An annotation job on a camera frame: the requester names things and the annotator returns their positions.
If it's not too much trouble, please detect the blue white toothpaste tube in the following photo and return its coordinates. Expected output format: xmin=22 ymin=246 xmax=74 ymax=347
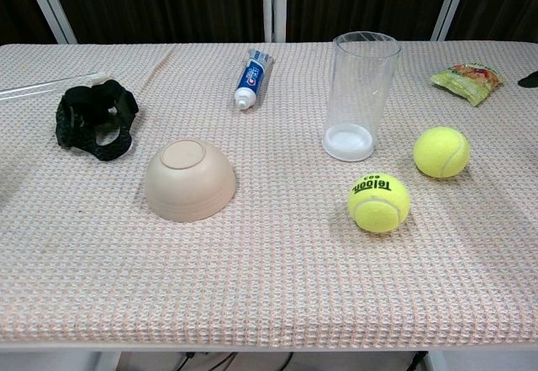
xmin=234 ymin=48 xmax=275 ymax=112

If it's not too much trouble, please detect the clear glass cup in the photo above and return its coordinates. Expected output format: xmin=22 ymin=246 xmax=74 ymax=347
xmin=321 ymin=31 xmax=403 ymax=162

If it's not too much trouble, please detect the green snack bag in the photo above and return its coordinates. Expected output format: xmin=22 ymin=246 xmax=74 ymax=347
xmin=429 ymin=61 xmax=507 ymax=108

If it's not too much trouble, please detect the dark pleated curtain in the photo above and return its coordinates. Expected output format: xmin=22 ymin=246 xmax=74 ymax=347
xmin=0 ymin=0 xmax=538 ymax=46

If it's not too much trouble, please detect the pink waffle weave tablecloth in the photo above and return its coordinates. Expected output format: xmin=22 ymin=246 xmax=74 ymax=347
xmin=0 ymin=41 xmax=538 ymax=345

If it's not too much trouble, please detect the black strap mask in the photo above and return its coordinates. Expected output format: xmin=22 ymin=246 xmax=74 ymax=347
xmin=54 ymin=79 xmax=140 ymax=162

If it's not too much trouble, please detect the yellow tennis ball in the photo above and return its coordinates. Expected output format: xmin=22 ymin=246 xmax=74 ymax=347
xmin=347 ymin=172 xmax=411 ymax=233
xmin=412 ymin=126 xmax=471 ymax=178

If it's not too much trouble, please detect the beige upturned bowl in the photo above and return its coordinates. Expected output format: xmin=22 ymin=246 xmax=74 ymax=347
xmin=145 ymin=137 xmax=238 ymax=224

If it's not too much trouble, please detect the white frame post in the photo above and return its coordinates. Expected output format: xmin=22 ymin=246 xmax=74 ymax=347
xmin=431 ymin=0 xmax=474 ymax=40
xmin=19 ymin=0 xmax=79 ymax=45
xmin=260 ymin=0 xmax=287 ymax=44

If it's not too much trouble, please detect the clear tube white cap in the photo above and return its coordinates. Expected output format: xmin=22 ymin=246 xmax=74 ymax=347
xmin=0 ymin=72 xmax=113 ymax=102

